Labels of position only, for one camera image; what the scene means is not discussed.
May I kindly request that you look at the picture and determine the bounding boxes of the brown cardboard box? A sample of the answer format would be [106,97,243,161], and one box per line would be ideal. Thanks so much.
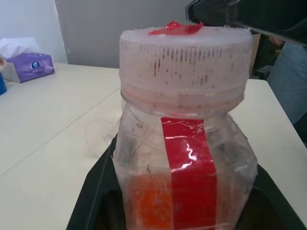
[248,33,262,75]

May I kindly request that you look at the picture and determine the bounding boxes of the person in blue jeans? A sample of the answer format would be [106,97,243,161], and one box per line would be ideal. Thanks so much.
[266,35,307,131]

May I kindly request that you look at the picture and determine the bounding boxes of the purple tissue box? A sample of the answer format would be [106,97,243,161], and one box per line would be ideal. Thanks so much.
[0,37,56,84]

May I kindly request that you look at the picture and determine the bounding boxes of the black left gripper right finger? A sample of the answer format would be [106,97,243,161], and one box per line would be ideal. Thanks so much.
[236,163,307,230]

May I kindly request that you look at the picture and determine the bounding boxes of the clear plastic bottle red tape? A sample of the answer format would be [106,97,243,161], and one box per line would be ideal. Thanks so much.
[111,20,259,230]

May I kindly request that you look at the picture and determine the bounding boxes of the black flat panel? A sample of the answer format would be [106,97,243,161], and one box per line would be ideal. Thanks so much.
[185,0,307,46]

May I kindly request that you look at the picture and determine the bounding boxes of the blue round object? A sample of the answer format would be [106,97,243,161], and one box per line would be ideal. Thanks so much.
[0,71,8,96]

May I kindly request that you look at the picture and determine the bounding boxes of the clear wine glass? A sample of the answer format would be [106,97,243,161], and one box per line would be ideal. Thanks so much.
[84,116,122,159]

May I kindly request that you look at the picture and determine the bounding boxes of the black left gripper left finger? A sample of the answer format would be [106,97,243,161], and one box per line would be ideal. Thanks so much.
[66,134,126,230]

